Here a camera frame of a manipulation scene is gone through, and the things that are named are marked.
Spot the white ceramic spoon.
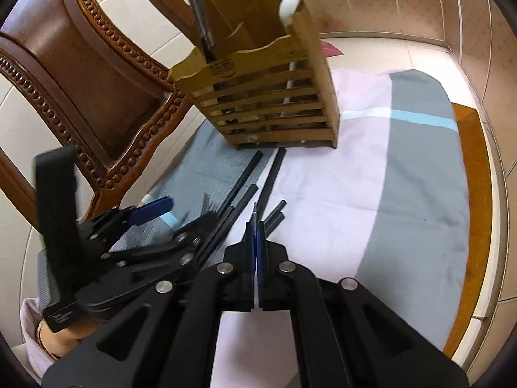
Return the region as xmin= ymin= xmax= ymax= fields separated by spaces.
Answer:
xmin=279 ymin=0 xmax=310 ymax=106

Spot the left hand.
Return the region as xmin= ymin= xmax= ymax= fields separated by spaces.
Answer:
xmin=37 ymin=317 xmax=101 ymax=357

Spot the black chopstick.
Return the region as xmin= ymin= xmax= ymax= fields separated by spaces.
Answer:
xmin=265 ymin=212 xmax=285 ymax=236
xmin=264 ymin=200 xmax=287 ymax=227
xmin=257 ymin=148 xmax=287 ymax=221
xmin=195 ymin=184 xmax=259 ymax=268
xmin=217 ymin=151 xmax=264 ymax=218

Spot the carved wooden chair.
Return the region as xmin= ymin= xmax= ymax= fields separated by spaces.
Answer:
xmin=1 ymin=0 xmax=192 ymax=217

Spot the grey pink patterned cloth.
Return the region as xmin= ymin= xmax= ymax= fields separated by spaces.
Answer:
xmin=19 ymin=68 xmax=471 ymax=388

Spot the wooden utensil holder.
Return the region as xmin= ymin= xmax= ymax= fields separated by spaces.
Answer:
xmin=169 ymin=0 xmax=340 ymax=147

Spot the pink floor mat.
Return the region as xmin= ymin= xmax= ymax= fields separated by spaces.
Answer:
xmin=321 ymin=40 xmax=343 ymax=58

